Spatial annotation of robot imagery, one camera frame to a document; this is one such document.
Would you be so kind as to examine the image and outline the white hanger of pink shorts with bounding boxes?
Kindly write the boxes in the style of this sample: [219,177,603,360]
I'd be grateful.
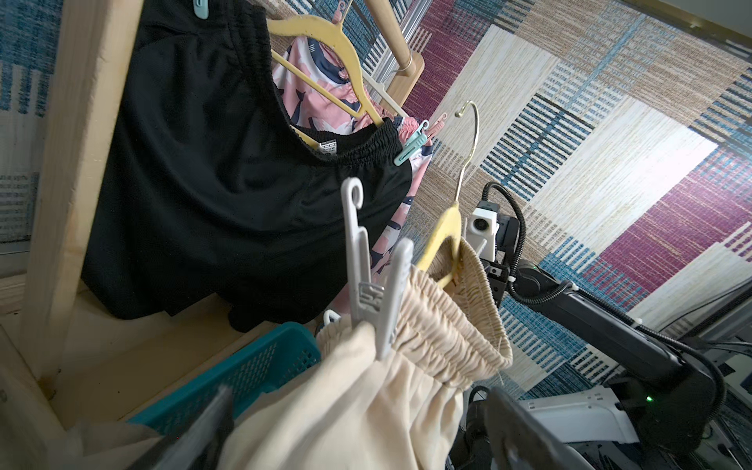
[362,70,409,118]

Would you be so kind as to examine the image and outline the turquoise plastic basket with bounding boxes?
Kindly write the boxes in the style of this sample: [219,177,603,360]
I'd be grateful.
[128,322,321,435]

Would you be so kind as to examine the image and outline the yellow hanger of beige shorts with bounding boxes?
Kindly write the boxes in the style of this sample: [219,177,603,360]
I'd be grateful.
[417,100,480,288]

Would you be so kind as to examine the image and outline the wooden clothes rack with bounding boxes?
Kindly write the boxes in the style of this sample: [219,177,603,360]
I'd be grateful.
[0,0,425,470]

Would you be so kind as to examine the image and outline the white clothespin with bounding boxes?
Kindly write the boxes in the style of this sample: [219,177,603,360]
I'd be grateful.
[341,177,413,360]
[322,309,342,326]

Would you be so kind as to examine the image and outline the mint clothespin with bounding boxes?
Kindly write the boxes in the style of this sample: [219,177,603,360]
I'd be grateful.
[192,0,210,20]
[394,119,429,166]

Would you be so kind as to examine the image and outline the pink patterned shorts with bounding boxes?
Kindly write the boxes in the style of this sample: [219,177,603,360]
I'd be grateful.
[272,36,434,281]

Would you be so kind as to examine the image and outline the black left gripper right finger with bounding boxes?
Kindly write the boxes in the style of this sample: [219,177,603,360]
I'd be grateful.
[485,388,593,470]

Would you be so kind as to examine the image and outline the mint clothespin lower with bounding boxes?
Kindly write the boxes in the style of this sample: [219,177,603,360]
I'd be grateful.
[394,119,429,166]

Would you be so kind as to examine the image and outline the beige shorts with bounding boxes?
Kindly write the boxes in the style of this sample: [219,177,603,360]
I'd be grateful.
[58,236,515,470]

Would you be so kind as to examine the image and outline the pink clothespin right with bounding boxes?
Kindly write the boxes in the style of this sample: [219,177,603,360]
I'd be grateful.
[425,113,448,140]

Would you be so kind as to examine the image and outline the yellow hanger of black shorts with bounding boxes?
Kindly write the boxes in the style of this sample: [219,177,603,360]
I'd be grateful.
[266,1,383,150]

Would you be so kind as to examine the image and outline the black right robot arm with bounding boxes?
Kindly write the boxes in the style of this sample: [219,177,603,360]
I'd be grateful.
[467,181,727,456]

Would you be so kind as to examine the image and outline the mint clothespin upper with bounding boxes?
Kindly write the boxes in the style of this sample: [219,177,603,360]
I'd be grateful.
[192,0,210,20]

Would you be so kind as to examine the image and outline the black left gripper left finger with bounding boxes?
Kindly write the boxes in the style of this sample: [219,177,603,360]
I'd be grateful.
[128,385,234,469]

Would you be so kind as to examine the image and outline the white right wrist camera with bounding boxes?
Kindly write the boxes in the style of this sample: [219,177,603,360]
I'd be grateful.
[464,201,499,262]

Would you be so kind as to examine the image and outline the black shorts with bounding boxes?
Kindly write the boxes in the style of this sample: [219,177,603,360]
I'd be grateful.
[81,1,412,332]

